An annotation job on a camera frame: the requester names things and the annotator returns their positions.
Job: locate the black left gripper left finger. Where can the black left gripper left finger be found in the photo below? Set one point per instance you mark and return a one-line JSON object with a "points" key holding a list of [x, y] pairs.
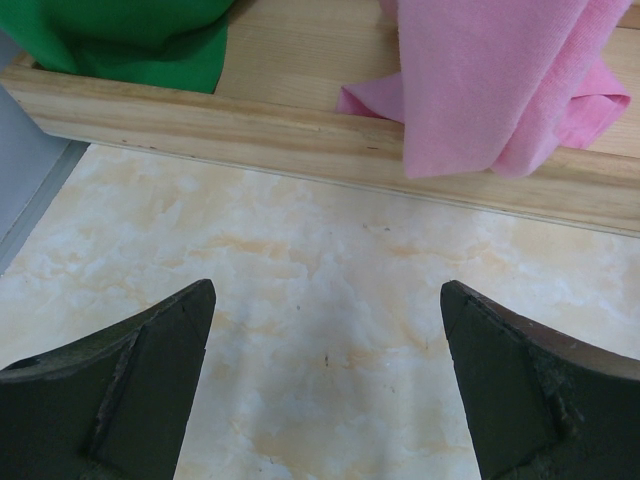
{"points": [[111, 405]]}

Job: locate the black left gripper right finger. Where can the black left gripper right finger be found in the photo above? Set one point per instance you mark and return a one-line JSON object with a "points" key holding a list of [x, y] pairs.
{"points": [[539, 404]]}

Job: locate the pink t-shirt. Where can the pink t-shirt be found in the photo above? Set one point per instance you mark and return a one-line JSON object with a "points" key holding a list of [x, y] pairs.
{"points": [[495, 85]]}

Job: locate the green tank top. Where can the green tank top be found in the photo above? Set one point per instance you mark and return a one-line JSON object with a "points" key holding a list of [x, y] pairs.
{"points": [[167, 43]]}

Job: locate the wooden clothes rack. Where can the wooden clothes rack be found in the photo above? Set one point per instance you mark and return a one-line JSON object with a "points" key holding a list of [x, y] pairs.
{"points": [[273, 111]]}

